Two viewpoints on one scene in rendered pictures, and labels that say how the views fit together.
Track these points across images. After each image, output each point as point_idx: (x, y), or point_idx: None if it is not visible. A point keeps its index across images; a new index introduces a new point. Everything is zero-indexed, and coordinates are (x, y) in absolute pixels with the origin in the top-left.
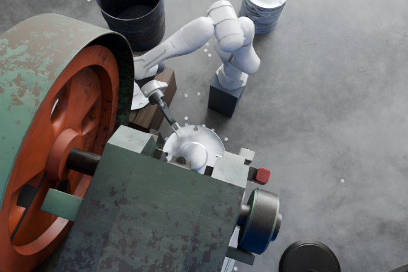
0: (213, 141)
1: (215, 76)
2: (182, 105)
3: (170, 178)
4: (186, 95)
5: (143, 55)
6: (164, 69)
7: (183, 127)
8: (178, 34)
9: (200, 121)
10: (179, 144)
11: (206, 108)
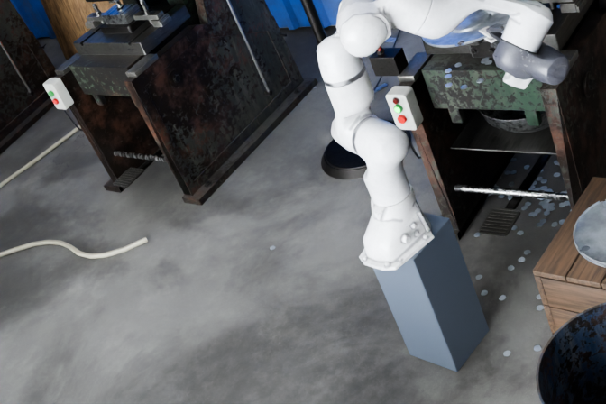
0: (436, 39)
1: (436, 231)
2: (547, 329)
3: None
4: (536, 347)
5: (512, 1)
6: (554, 268)
7: (479, 39)
8: None
9: (508, 304)
10: (490, 24)
11: (493, 326)
